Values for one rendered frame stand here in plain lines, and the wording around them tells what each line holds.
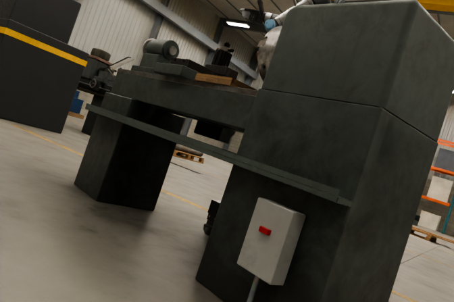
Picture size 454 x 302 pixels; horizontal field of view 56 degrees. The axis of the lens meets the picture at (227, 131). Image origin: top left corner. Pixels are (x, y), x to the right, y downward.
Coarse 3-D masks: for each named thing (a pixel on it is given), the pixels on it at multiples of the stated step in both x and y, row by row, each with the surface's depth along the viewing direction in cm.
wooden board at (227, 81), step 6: (198, 78) 228; (204, 78) 225; (210, 78) 221; (216, 78) 217; (222, 78) 213; (228, 78) 210; (222, 84) 214; (228, 84) 209; (234, 84) 210; (240, 84) 212; (246, 84) 215
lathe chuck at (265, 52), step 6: (270, 30) 205; (276, 30) 202; (264, 36) 204; (270, 36) 201; (276, 36) 198; (270, 42) 199; (264, 48) 201; (270, 48) 198; (258, 54) 203; (264, 54) 200; (270, 54) 197; (258, 60) 204; (264, 60) 200; (270, 60) 197; (258, 66) 205; (264, 72) 203; (264, 78) 206
